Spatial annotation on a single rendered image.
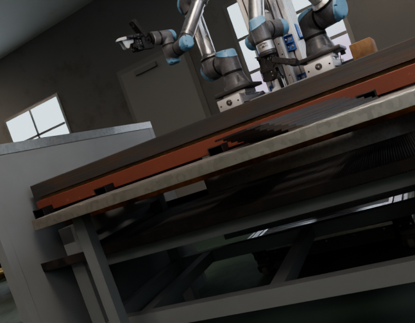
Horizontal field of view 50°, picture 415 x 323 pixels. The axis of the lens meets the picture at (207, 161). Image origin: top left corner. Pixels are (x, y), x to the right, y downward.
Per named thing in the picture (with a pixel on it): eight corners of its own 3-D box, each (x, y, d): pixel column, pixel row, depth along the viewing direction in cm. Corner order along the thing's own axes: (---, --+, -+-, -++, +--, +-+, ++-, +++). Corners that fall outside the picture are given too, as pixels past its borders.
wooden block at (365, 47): (375, 53, 122) (369, 36, 122) (354, 62, 125) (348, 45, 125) (379, 55, 133) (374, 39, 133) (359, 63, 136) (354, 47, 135)
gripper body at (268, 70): (268, 83, 193) (258, 57, 193) (286, 76, 190) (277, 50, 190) (263, 83, 186) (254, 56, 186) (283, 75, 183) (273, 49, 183)
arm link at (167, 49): (176, 59, 236) (169, 40, 236) (165, 66, 245) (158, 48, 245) (187, 57, 241) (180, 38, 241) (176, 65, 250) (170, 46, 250)
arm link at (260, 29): (269, 13, 186) (254, 15, 182) (277, 38, 187) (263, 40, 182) (257, 21, 193) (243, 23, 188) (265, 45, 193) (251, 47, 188)
